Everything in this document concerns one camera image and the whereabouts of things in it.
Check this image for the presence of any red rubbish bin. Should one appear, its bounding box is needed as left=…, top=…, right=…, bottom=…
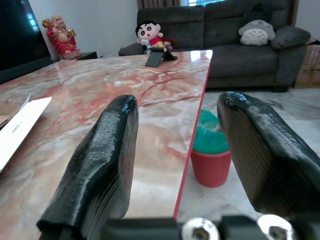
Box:
left=191, top=148, right=232, bottom=188

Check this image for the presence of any white paper envelope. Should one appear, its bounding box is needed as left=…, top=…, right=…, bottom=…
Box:
left=0, top=92, right=53, bottom=173

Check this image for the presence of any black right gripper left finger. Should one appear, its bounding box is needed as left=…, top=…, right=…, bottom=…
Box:
left=36, top=94, right=140, bottom=240

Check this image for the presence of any red laughing Buddha statue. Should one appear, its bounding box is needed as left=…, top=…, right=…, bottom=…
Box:
left=41, top=14, right=83, bottom=60

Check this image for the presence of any black television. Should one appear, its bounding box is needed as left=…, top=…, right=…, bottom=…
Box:
left=0, top=0, right=52, bottom=73

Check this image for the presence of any brown curtain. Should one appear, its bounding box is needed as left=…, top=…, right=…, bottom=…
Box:
left=136, top=0, right=181, bottom=10

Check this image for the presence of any pink marble folding table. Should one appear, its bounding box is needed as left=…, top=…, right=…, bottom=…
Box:
left=0, top=49, right=214, bottom=240

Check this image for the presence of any brown cardboard box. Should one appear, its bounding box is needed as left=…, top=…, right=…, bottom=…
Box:
left=293, top=37, right=320, bottom=89

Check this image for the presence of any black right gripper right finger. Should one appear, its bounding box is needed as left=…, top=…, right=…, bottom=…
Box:
left=216, top=91, right=320, bottom=221

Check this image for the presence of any black-haired boy plush doll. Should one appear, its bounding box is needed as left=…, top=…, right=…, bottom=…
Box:
left=135, top=19, right=173, bottom=55

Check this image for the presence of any dark grey sofa cushion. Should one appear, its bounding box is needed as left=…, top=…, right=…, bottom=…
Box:
left=270, top=25, right=312, bottom=50

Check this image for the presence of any black folding stand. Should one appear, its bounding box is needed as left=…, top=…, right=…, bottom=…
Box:
left=144, top=46, right=179, bottom=68

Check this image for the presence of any dark grey fabric sofa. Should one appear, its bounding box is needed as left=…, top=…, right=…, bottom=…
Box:
left=118, top=0, right=312, bottom=93

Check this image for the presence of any grey Totoro plush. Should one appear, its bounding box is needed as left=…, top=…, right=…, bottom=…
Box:
left=238, top=19, right=276, bottom=46

